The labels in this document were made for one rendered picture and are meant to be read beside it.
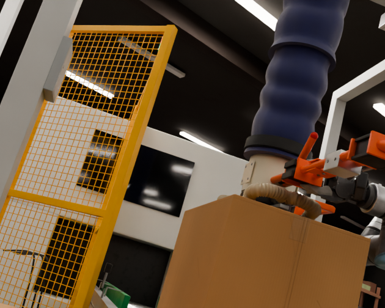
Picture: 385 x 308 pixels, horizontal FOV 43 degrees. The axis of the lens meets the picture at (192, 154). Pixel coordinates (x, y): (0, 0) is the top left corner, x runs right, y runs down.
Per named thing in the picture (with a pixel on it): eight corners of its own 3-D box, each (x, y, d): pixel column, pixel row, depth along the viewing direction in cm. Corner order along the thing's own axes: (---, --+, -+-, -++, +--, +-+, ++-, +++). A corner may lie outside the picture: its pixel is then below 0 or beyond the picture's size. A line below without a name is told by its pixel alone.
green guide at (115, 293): (91, 288, 388) (95, 277, 390) (104, 292, 389) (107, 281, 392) (104, 308, 235) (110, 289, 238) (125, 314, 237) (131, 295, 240)
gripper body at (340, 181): (318, 198, 143) (354, 211, 145) (333, 194, 135) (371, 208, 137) (323, 173, 145) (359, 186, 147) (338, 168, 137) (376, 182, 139)
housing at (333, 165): (321, 170, 120) (325, 153, 122) (345, 179, 122) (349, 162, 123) (335, 166, 114) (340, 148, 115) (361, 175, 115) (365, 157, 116)
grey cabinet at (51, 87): (44, 100, 261) (63, 51, 269) (54, 103, 262) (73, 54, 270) (42, 87, 242) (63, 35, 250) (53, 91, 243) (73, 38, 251)
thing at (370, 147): (346, 159, 108) (350, 138, 109) (375, 170, 109) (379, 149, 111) (368, 152, 100) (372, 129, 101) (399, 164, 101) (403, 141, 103)
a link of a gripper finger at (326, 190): (293, 197, 140) (322, 198, 142) (302, 194, 134) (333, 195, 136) (293, 186, 140) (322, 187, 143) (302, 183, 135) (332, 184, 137)
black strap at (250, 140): (234, 153, 174) (237, 142, 175) (293, 173, 178) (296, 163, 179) (257, 140, 152) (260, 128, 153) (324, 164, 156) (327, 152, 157)
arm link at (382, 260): (390, 274, 146) (398, 233, 149) (416, 274, 135) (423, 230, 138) (362, 264, 144) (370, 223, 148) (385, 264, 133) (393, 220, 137)
